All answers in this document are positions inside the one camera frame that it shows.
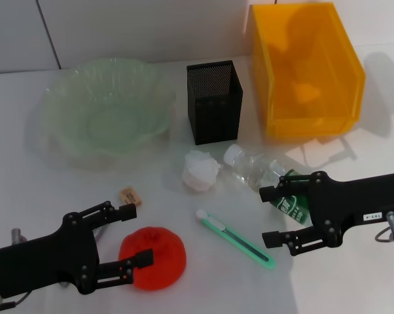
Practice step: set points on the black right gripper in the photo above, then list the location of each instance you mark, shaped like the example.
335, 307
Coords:
354, 202

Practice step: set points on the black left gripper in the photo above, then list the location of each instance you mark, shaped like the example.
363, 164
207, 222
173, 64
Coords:
46, 258

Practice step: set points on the red-orange fruit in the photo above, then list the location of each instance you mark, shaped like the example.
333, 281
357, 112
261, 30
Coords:
164, 255

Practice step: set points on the small tan eraser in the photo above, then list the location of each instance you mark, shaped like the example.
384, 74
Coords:
130, 197

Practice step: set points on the green utility knife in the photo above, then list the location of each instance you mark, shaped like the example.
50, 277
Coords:
233, 237

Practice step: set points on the clear green-label water bottle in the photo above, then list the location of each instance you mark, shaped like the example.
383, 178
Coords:
249, 167

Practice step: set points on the white paper ball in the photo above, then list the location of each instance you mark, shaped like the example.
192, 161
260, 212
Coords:
200, 171

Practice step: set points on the black mesh pen holder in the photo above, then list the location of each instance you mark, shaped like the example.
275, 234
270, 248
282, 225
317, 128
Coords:
216, 108

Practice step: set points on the green glass fruit plate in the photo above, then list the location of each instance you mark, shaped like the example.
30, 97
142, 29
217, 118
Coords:
102, 108

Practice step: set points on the yellow plastic bin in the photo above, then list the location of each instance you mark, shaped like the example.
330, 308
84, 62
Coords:
311, 65

